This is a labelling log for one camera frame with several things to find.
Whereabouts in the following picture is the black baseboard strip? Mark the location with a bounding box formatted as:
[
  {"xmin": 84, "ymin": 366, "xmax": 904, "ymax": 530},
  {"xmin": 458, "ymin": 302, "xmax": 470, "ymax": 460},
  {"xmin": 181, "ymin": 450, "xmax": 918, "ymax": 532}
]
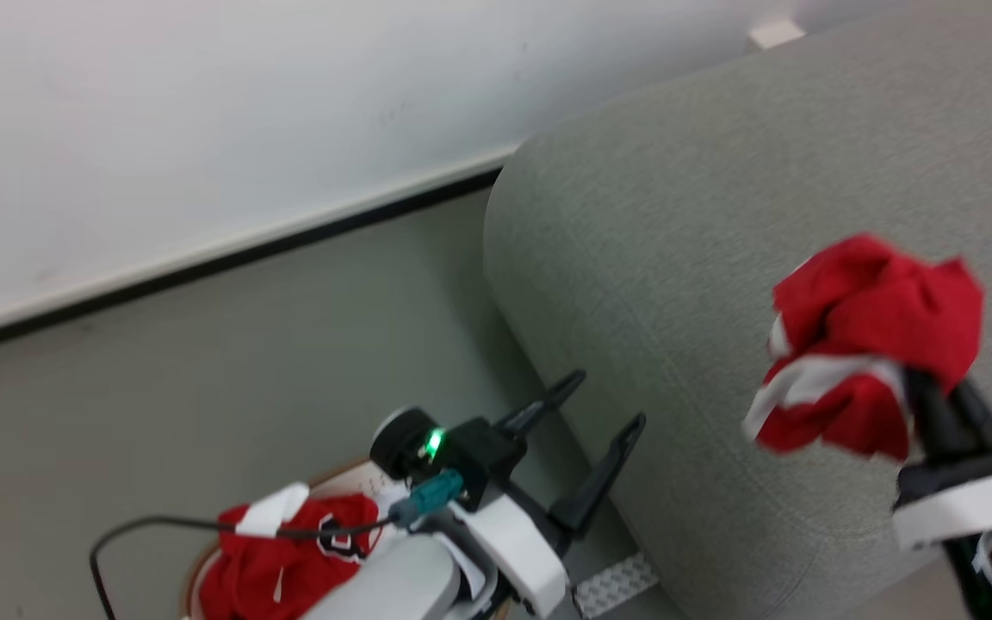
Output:
[{"xmin": 0, "ymin": 166, "xmax": 505, "ymax": 361}]

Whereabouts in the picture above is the beige round laundry basket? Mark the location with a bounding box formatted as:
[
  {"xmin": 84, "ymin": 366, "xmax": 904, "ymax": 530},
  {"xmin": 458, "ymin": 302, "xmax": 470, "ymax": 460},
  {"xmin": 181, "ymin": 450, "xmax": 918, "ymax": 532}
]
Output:
[{"xmin": 179, "ymin": 458, "xmax": 428, "ymax": 620}]

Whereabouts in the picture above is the teal cable connector plug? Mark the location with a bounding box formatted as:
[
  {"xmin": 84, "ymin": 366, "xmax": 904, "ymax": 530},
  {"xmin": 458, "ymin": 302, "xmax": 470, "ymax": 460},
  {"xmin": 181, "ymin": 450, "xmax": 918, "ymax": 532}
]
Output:
[{"xmin": 387, "ymin": 468, "xmax": 468, "ymax": 529}]

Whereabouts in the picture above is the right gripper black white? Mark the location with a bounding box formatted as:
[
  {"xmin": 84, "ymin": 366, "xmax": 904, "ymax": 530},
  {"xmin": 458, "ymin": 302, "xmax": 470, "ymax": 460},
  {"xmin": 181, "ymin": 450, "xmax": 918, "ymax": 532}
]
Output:
[{"xmin": 890, "ymin": 369, "xmax": 992, "ymax": 552}]

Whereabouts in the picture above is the grey fabric sofa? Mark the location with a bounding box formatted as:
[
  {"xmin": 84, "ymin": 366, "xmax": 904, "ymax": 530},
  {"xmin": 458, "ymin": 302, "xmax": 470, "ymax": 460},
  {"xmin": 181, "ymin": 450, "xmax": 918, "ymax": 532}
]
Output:
[{"xmin": 482, "ymin": 0, "xmax": 992, "ymax": 620}]

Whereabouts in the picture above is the red garment with printed logo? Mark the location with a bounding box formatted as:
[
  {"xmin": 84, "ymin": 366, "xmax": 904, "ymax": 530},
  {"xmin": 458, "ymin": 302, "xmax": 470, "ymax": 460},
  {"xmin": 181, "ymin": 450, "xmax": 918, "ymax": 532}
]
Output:
[{"xmin": 198, "ymin": 482, "xmax": 412, "ymax": 620}]

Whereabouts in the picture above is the small white wall box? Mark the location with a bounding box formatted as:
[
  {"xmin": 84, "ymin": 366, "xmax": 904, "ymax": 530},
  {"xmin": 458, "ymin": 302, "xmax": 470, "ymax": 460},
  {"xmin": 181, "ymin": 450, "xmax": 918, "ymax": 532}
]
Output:
[{"xmin": 746, "ymin": 17, "xmax": 807, "ymax": 52}]

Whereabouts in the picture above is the silver patterned sofa foot plate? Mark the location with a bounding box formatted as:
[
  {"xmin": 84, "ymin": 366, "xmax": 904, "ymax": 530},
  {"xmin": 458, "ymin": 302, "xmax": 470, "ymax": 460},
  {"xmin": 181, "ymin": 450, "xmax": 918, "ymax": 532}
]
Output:
[{"xmin": 571, "ymin": 551, "xmax": 660, "ymax": 620}]

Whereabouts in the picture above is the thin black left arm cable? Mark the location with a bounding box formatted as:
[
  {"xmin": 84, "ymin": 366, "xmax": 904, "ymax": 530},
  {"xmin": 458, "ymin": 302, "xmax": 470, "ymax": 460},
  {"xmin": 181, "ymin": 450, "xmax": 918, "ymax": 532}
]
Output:
[{"xmin": 89, "ymin": 514, "xmax": 402, "ymax": 620}]

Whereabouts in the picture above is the red white garment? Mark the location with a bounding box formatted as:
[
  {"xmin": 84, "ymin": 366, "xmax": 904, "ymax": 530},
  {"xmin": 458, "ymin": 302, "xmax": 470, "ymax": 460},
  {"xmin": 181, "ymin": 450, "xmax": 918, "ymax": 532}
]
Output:
[{"xmin": 741, "ymin": 232, "xmax": 985, "ymax": 462}]

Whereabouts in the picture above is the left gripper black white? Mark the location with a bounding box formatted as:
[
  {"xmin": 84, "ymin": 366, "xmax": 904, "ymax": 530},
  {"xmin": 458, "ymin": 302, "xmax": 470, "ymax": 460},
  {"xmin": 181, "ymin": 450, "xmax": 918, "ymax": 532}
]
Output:
[{"xmin": 369, "ymin": 370, "xmax": 648, "ymax": 618}]

